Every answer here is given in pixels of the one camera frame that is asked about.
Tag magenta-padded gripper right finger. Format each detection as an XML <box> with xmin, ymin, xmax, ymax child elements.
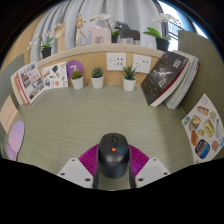
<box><xmin>128</xmin><ymin>144</ymin><xmax>172</xmax><ymax>190</ymax></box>

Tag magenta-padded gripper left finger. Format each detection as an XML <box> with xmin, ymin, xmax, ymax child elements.
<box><xmin>57</xmin><ymin>144</ymin><xmax>101</xmax><ymax>190</ymax></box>

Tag black computer mouse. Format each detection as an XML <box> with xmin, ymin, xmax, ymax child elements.
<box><xmin>97</xmin><ymin>132</ymin><xmax>130</xmax><ymax>179</ymax></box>

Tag lilac round mouse pad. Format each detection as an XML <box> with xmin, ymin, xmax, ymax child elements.
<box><xmin>6</xmin><ymin>120</ymin><xmax>26</xmax><ymax>162</ymax></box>

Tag food sticker sheet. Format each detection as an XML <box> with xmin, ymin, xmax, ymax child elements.
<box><xmin>181</xmin><ymin>93</ymin><xmax>224</xmax><ymax>164</ymax></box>

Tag small succulent in white pot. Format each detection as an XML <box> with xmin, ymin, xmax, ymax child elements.
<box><xmin>121</xmin><ymin>65</ymin><xmax>138</xmax><ymax>92</ymax></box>
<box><xmin>90</xmin><ymin>67</ymin><xmax>105</xmax><ymax>90</ymax></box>
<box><xmin>70</xmin><ymin>69</ymin><xmax>85</xmax><ymax>90</ymax></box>

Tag white book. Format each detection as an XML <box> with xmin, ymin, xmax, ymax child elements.
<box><xmin>164</xmin><ymin>53</ymin><xmax>201</xmax><ymax>110</ymax></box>

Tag black book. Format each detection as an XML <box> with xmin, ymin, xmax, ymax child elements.
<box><xmin>140</xmin><ymin>51</ymin><xmax>189</xmax><ymax>108</ymax></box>

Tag red-spined book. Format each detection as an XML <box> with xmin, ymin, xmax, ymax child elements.
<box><xmin>10</xmin><ymin>71</ymin><xmax>30</xmax><ymax>106</ymax></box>

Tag white sticker sheet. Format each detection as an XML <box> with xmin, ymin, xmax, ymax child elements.
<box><xmin>41</xmin><ymin>61</ymin><xmax>69</xmax><ymax>90</ymax></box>

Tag picture-covered book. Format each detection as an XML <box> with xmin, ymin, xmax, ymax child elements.
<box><xmin>16</xmin><ymin>61</ymin><xmax>46</xmax><ymax>104</ymax></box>

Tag white orchid in black pot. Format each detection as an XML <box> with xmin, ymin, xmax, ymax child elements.
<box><xmin>89</xmin><ymin>13</ymin><xmax>121</xmax><ymax>44</ymax></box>
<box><xmin>28</xmin><ymin>31</ymin><xmax>54</xmax><ymax>59</ymax></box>
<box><xmin>143</xmin><ymin>13</ymin><xmax>183</xmax><ymax>53</ymax></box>

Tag light wooden ledge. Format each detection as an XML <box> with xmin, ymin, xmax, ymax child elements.
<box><xmin>34</xmin><ymin>43</ymin><xmax>166</xmax><ymax>69</ymax></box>

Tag pink wooden horse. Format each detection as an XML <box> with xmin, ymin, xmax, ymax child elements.
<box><xmin>87</xmin><ymin>24</ymin><xmax>112</xmax><ymax>45</ymax></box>

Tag dark wooden horse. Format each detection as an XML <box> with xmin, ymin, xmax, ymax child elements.
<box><xmin>114</xmin><ymin>21</ymin><xmax>141</xmax><ymax>44</ymax></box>

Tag wooden artist mannequin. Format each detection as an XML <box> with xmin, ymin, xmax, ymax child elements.
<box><xmin>74</xmin><ymin>12</ymin><xmax>88</xmax><ymax>44</ymax></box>

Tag grey curtain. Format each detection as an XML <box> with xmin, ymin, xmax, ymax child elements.
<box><xmin>29</xmin><ymin>0</ymin><xmax>168</xmax><ymax>51</ymax></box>

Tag window with dark frame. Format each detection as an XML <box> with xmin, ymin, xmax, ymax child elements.
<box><xmin>159</xmin><ymin>0</ymin><xmax>208</xmax><ymax>51</ymax></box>

